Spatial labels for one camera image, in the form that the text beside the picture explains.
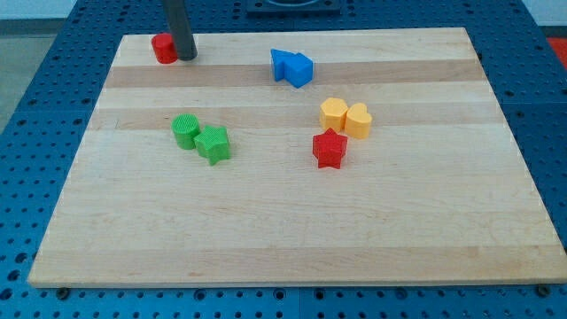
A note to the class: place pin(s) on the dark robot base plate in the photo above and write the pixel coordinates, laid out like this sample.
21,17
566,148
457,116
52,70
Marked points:
291,7

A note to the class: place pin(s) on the yellow heart block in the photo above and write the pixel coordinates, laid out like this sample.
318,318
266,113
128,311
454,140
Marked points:
358,121

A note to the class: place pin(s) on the blue triangle block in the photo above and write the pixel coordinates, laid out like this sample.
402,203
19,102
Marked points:
278,57

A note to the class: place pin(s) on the yellow hexagon block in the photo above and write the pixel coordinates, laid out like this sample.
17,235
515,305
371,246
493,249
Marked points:
333,113

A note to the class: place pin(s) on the red star block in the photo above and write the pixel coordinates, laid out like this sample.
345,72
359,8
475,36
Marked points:
329,148

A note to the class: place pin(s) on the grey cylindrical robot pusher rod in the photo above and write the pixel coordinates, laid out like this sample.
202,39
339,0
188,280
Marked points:
178,21

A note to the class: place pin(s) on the green cylinder block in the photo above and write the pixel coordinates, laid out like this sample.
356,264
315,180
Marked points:
185,128

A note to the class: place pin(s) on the blue cube block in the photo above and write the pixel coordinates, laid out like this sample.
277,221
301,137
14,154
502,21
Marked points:
298,70

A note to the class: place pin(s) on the green star block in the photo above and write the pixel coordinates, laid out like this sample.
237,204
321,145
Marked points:
213,144

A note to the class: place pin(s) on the red cylinder block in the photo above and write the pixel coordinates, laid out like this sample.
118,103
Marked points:
164,48

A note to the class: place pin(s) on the light wooden board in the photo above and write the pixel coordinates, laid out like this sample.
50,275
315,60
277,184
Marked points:
438,194

